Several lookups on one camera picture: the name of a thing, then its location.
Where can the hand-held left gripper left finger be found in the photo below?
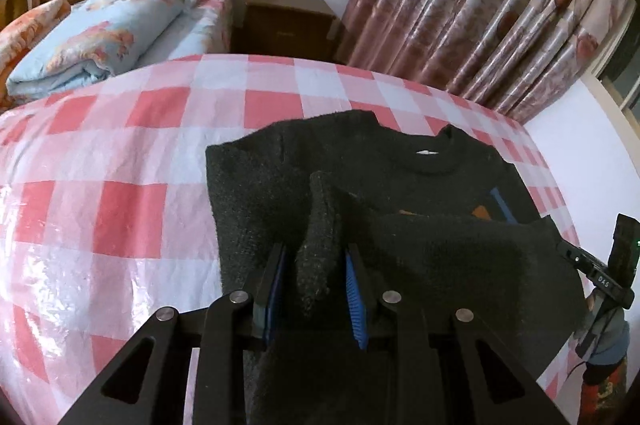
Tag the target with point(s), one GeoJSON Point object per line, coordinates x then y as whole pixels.
{"type": "Point", "coordinates": [274, 300]}

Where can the red floral garment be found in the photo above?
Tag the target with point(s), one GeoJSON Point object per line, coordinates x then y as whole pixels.
{"type": "Point", "coordinates": [602, 397]}

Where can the person's right forearm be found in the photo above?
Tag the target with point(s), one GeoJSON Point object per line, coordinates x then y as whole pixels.
{"type": "Point", "coordinates": [614, 335]}

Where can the pink checkered bed cover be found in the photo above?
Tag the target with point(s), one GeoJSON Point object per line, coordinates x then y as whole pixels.
{"type": "Point", "coordinates": [125, 205]}

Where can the blue floral folded quilt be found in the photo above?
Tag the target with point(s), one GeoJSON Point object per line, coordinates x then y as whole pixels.
{"type": "Point", "coordinates": [105, 35]}

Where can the orange floral folded quilt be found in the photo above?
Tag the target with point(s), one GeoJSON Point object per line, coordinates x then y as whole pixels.
{"type": "Point", "coordinates": [25, 35]}

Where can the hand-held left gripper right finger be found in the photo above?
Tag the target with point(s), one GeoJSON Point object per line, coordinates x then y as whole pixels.
{"type": "Point", "coordinates": [356, 305]}

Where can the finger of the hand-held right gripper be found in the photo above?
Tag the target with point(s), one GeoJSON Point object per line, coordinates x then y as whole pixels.
{"type": "Point", "coordinates": [595, 272]}

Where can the pink patterned bed sheet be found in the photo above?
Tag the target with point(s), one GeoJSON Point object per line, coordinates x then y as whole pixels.
{"type": "Point", "coordinates": [200, 30]}

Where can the pink floral curtain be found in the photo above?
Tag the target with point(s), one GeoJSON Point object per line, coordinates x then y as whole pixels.
{"type": "Point", "coordinates": [475, 5]}

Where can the window with white grille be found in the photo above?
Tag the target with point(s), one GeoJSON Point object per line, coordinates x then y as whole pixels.
{"type": "Point", "coordinates": [622, 70]}

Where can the wooden nightstand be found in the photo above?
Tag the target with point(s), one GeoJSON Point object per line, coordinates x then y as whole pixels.
{"type": "Point", "coordinates": [285, 25]}

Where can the dark striped knit sweater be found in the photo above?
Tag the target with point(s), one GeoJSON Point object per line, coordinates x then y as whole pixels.
{"type": "Point", "coordinates": [450, 265]}

